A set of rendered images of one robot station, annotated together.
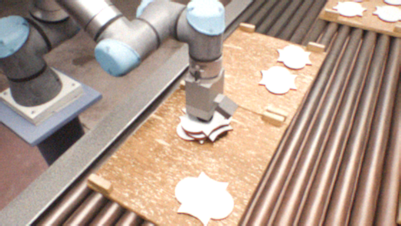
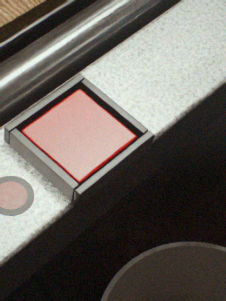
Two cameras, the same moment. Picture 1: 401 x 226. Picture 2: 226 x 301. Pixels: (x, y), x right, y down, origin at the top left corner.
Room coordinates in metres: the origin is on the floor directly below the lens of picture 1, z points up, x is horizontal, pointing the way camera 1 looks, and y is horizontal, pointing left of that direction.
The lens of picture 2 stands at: (1.44, 0.03, 1.37)
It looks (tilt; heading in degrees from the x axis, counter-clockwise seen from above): 54 degrees down; 185
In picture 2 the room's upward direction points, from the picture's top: 12 degrees clockwise
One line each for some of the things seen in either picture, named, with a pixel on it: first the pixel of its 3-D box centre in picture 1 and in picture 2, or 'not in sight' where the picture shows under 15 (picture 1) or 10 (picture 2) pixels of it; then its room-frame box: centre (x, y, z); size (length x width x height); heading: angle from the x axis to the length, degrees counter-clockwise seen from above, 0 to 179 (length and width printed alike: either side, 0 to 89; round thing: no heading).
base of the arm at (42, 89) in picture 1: (31, 78); not in sight; (0.76, 0.52, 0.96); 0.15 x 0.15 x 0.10
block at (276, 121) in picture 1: (273, 119); not in sight; (0.60, -0.20, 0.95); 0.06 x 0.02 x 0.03; 60
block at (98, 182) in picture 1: (100, 184); not in sight; (0.39, 0.23, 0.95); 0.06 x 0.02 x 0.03; 60
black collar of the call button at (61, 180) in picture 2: not in sight; (79, 137); (1.12, -0.02, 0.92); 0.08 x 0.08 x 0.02; 61
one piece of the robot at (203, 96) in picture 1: (213, 92); not in sight; (0.56, -0.03, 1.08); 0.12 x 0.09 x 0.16; 62
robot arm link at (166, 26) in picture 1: (161, 22); not in sight; (0.61, 0.09, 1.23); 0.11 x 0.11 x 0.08; 58
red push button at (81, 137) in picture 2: not in sight; (79, 138); (1.12, -0.02, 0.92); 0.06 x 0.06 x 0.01; 61
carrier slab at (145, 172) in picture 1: (195, 153); not in sight; (0.49, 0.02, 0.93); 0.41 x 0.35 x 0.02; 150
